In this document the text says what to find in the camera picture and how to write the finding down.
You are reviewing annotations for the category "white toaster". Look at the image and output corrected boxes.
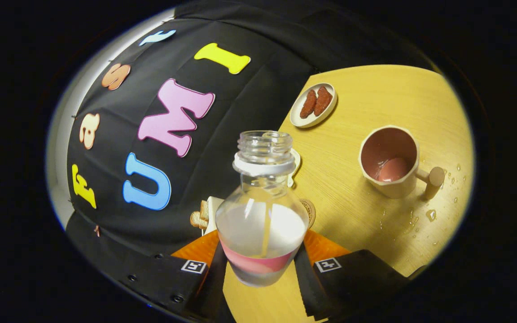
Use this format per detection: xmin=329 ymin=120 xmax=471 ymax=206
xmin=202 ymin=196 xmax=225 ymax=236

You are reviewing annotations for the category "clear juice bottle pink label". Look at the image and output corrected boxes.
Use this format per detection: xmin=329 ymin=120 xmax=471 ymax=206
xmin=215 ymin=130 xmax=310 ymax=288

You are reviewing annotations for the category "wooden table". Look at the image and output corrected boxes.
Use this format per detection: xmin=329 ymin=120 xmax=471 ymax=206
xmin=220 ymin=64 xmax=474 ymax=323

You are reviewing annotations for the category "round brown coaster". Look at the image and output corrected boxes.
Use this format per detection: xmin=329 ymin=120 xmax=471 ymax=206
xmin=299 ymin=199 xmax=316 ymax=229

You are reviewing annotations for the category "white rectangular divided dish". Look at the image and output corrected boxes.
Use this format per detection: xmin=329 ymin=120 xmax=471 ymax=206
xmin=288 ymin=148 xmax=302 ymax=188

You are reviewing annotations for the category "round white plate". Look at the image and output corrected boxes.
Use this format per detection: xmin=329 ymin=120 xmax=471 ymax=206
xmin=289 ymin=83 xmax=337 ymax=129

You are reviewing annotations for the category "red fried food piece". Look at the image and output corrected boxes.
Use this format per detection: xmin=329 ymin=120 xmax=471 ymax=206
xmin=300 ymin=89 xmax=317 ymax=119
xmin=314 ymin=86 xmax=333 ymax=117

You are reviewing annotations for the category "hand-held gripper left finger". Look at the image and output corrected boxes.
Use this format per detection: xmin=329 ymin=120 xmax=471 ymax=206
xmin=122 ymin=230 xmax=237 ymax=323

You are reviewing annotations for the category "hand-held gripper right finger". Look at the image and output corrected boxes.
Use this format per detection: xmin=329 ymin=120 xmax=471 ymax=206
xmin=293 ymin=230 xmax=410 ymax=321

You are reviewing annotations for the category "cream cup pink inside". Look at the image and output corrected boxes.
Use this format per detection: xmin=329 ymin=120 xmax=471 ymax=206
xmin=359 ymin=125 xmax=446 ymax=200

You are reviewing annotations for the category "black backdrop cloth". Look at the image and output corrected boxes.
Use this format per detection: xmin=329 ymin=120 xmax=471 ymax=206
xmin=66 ymin=0 xmax=438 ymax=310

